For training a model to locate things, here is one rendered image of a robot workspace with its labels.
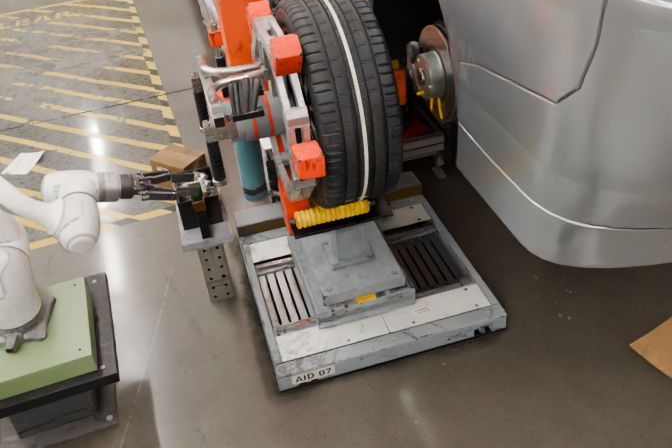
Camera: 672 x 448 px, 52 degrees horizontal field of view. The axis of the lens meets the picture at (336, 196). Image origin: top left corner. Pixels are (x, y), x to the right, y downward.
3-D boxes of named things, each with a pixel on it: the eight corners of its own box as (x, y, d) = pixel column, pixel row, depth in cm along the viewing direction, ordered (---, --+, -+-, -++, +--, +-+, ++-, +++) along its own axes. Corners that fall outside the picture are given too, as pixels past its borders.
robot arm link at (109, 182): (97, 166, 202) (118, 165, 205) (97, 192, 207) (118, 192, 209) (100, 181, 195) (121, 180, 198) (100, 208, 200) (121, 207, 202)
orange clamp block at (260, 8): (275, 24, 216) (268, -2, 217) (251, 29, 214) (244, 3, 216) (274, 34, 222) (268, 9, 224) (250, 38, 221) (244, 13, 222)
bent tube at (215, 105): (280, 101, 191) (275, 66, 185) (212, 115, 188) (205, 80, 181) (268, 76, 205) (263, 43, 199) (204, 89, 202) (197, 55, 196)
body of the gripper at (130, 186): (120, 182, 198) (153, 181, 202) (117, 168, 205) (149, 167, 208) (120, 204, 202) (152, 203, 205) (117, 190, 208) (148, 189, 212)
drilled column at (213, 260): (235, 296, 271) (216, 211, 247) (210, 302, 269) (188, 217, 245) (231, 280, 279) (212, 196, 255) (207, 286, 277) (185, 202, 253)
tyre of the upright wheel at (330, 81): (360, 176, 258) (419, 212, 195) (299, 190, 254) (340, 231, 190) (328, -2, 243) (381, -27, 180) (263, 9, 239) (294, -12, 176)
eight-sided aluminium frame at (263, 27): (322, 227, 208) (302, 61, 177) (301, 232, 207) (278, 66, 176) (284, 142, 252) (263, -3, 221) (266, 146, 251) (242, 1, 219)
